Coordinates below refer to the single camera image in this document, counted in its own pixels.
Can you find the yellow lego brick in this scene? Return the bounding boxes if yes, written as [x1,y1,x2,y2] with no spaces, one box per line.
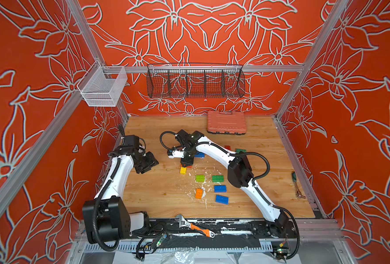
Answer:
[180,167,187,175]

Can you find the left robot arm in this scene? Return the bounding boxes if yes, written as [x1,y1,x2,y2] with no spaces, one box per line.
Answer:
[82,135,159,252]

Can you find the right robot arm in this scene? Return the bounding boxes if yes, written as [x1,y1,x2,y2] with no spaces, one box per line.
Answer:
[159,130,300,261]

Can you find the lime lego brick centre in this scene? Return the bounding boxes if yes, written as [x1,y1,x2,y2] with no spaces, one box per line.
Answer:
[196,175,205,183]

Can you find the green lego brick centre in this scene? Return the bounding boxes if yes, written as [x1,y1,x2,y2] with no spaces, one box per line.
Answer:
[211,175,224,183]

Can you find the orange lego brick front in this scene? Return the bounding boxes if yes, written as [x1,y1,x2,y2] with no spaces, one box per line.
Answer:
[195,188,204,199]

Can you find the dark green lego brick right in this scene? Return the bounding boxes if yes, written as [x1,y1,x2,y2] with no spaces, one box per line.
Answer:
[236,148,247,153]

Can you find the blue lego brick front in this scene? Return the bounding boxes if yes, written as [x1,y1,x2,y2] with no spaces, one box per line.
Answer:
[215,195,229,205]

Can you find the red plastic tool case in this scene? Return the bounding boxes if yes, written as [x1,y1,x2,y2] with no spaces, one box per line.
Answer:
[207,111,247,135]

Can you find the clear plastic bin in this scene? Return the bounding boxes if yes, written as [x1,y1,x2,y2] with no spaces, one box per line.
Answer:
[77,61,128,107]

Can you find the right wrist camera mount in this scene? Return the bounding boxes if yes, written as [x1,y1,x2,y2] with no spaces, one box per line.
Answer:
[167,150,185,158]

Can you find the orange handled adjustable wrench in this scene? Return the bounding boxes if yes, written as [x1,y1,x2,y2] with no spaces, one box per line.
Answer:
[175,214,215,238]

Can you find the black wire basket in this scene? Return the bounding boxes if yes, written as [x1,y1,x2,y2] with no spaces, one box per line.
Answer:
[146,62,246,99]

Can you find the green handled pliers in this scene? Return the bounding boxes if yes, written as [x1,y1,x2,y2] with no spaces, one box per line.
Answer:
[291,171,306,199]

